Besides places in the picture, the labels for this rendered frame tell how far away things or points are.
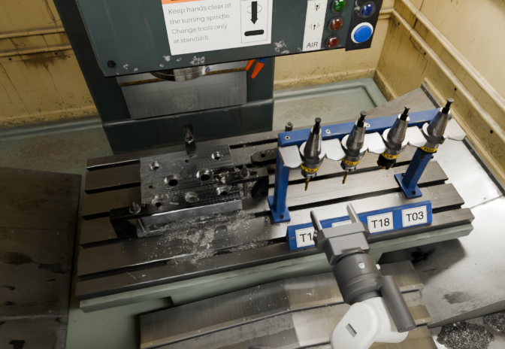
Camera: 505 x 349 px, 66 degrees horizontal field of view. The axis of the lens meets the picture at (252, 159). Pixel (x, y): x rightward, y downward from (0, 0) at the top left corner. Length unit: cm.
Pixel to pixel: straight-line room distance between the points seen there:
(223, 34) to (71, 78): 141
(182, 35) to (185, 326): 90
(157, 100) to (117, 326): 79
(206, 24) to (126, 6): 11
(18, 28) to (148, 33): 129
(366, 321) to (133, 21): 62
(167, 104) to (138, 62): 90
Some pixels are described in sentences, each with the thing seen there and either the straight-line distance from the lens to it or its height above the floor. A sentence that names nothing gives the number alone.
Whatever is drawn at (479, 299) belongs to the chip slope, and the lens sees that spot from 145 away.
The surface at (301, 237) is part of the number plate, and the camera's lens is 116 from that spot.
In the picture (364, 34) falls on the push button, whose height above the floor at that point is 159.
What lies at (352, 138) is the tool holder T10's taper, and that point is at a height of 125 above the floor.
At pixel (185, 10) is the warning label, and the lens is 59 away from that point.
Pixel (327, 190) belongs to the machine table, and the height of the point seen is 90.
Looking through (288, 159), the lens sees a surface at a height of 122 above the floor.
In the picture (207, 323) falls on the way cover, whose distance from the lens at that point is 126.
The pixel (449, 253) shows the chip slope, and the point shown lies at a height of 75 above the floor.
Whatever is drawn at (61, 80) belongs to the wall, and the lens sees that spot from 199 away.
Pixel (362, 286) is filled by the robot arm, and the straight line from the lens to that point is 80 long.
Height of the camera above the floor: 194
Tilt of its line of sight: 49 degrees down
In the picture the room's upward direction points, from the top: straight up
